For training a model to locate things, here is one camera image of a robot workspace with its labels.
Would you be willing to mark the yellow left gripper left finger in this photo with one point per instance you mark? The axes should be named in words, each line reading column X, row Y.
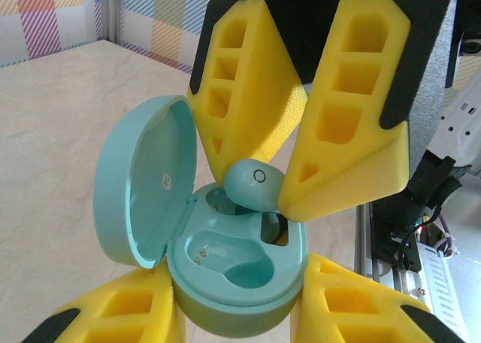
column 124, row 309

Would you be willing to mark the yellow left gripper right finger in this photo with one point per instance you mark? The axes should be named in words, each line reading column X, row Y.
column 349, row 305

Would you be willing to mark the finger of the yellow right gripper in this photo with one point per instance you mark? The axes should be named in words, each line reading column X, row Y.
column 349, row 151
column 244, row 95

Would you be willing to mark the turquoise earbud charging case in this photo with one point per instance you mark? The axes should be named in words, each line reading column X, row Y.
column 150, row 192

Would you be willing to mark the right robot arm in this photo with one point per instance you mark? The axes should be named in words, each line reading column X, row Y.
column 458, row 125

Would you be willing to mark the wide aluminium base rail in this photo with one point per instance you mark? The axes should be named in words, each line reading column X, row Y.
column 363, row 237

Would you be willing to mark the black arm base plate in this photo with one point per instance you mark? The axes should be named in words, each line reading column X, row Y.
column 391, row 241

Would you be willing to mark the aluminium corner post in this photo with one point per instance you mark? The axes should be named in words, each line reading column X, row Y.
column 114, row 12

